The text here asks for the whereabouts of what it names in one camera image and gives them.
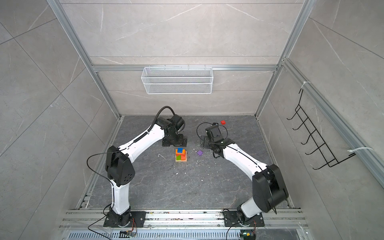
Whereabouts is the orange-yellow rectangular block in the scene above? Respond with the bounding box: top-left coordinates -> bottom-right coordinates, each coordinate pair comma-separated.
175,149 -> 187,156

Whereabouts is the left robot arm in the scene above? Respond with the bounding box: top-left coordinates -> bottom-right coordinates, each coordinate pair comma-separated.
106,115 -> 187,227

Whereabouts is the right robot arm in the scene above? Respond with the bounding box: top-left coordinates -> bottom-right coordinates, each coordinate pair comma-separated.
201,136 -> 289,224

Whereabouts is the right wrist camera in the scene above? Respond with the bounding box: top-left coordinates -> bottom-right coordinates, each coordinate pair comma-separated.
206,124 -> 225,143

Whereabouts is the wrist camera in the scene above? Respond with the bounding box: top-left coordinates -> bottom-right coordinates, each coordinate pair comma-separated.
206,124 -> 225,143
168,114 -> 185,133

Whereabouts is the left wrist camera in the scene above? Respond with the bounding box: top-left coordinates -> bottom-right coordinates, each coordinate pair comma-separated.
168,114 -> 185,133

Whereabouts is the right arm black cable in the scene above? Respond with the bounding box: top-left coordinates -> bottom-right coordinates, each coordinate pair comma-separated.
196,121 -> 229,158

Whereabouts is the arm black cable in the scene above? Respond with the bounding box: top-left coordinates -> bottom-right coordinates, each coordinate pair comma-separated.
196,121 -> 229,158
86,105 -> 176,240

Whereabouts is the white wire mesh basket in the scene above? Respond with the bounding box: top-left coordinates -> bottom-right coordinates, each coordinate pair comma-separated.
141,67 -> 214,95

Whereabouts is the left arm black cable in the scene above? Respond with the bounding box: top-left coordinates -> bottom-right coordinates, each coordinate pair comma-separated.
86,105 -> 176,240

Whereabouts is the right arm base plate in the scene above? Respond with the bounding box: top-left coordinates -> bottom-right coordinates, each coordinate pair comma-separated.
222,209 -> 265,228

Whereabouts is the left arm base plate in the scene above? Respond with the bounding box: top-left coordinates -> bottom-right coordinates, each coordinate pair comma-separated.
103,211 -> 147,228

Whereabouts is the aluminium mounting rail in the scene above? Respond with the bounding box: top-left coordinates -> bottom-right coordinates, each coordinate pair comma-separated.
59,209 -> 309,230

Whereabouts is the black wire hook rack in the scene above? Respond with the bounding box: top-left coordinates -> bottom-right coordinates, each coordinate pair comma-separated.
287,90 -> 356,170

